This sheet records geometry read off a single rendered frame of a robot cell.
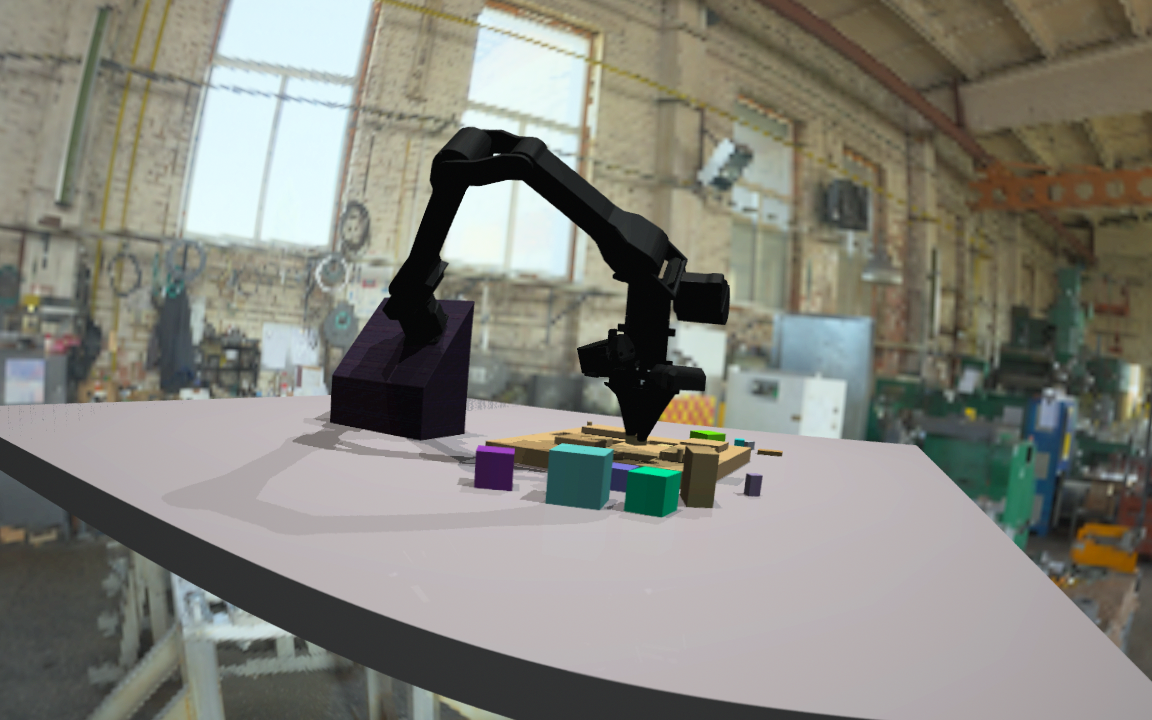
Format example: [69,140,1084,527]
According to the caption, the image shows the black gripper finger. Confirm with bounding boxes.
[631,387,679,442]
[604,382,643,435]

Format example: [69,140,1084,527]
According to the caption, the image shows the brown rectangular block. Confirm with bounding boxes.
[680,445,719,508]

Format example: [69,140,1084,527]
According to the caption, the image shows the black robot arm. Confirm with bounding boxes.
[382,127,730,374]

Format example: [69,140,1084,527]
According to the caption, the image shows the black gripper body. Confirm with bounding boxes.
[584,316,706,391]

